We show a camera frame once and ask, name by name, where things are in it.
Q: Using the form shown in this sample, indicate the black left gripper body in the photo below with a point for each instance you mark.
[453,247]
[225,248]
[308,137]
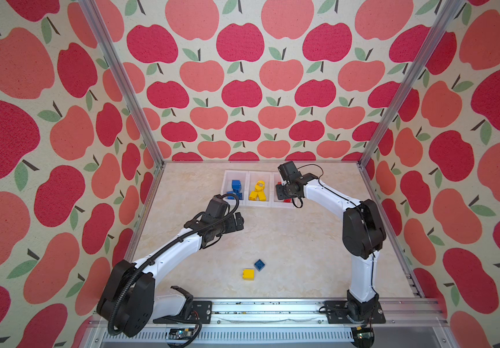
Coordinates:
[227,225]

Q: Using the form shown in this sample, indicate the right aluminium corner post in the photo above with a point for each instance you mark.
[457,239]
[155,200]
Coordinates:
[433,38]

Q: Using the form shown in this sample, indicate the dark blue lego brick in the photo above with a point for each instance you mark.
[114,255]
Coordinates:
[259,265]

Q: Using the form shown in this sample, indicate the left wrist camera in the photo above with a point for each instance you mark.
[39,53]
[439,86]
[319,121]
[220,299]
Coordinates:
[216,209]

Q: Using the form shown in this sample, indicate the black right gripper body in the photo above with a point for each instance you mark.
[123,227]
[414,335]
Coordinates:
[282,191]

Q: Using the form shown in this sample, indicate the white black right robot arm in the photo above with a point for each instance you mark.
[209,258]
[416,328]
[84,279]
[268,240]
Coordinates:
[363,235]

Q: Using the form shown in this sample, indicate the white left plastic bin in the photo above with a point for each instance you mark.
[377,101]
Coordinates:
[235,175]

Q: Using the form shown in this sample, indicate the aluminium corner post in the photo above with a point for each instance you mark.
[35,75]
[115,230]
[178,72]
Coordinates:
[433,38]
[102,35]

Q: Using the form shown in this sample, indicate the yellow lego brick front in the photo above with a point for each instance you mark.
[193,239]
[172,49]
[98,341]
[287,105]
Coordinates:
[248,274]

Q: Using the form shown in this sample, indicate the left aluminium corner post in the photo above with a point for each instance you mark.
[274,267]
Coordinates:
[102,35]

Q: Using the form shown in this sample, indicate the white middle plastic bin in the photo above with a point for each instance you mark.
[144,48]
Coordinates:
[253,177]

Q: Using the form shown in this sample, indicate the white plastic bin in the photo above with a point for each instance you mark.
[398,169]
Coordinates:
[275,202]
[235,175]
[253,177]

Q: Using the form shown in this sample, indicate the yellow round lego piece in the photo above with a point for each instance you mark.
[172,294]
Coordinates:
[260,186]

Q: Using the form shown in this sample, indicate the light blue lego brick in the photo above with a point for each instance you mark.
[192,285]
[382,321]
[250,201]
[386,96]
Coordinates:
[236,186]

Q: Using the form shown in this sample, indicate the white right plastic bin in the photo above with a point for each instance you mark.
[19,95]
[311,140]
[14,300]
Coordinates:
[275,202]

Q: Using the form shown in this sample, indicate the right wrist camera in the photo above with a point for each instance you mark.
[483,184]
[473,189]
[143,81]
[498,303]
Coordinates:
[289,172]

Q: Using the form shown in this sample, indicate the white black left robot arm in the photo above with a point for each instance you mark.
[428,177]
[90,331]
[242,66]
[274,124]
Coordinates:
[130,300]

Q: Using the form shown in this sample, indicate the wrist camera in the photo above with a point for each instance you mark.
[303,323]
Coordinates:
[216,209]
[289,172]

